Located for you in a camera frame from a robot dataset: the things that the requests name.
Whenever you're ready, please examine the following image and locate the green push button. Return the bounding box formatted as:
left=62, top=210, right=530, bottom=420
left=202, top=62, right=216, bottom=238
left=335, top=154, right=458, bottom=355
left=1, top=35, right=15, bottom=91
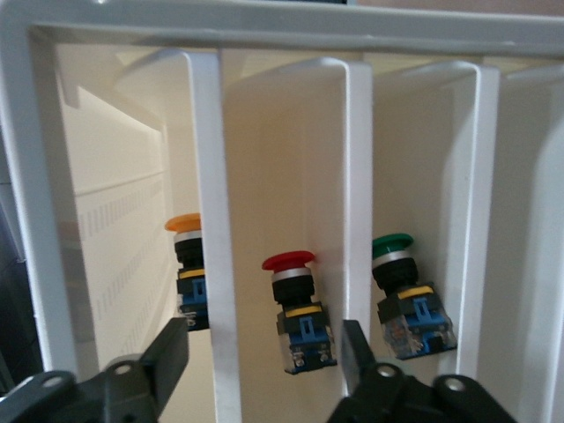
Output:
left=371, top=232, right=458, bottom=361

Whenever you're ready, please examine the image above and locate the white drawer cabinet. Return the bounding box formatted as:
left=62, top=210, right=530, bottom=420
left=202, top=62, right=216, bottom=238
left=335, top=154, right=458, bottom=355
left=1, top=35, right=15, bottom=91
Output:
left=0, top=0, right=564, bottom=423

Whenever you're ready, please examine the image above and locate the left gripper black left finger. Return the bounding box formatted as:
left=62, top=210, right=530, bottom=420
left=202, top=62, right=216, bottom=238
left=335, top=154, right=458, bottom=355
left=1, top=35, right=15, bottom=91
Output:
left=0, top=316, right=190, bottom=423

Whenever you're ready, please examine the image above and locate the empty white drawer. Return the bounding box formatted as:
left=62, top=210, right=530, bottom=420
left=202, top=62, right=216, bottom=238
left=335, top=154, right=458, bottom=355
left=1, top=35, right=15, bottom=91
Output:
left=484, top=65, right=564, bottom=423

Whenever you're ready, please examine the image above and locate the white drawer holding green button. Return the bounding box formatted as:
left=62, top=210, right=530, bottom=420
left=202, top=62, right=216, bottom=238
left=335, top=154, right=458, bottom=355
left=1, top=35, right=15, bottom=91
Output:
left=372, top=59, right=501, bottom=384

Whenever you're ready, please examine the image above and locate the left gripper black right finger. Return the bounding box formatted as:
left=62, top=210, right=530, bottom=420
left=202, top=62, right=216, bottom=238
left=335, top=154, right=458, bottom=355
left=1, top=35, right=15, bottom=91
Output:
left=323, top=319, right=519, bottom=423

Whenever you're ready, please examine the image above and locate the red push button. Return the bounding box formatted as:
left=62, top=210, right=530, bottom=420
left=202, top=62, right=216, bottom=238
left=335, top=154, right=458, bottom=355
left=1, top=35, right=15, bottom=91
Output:
left=261, top=249, right=339, bottom=376

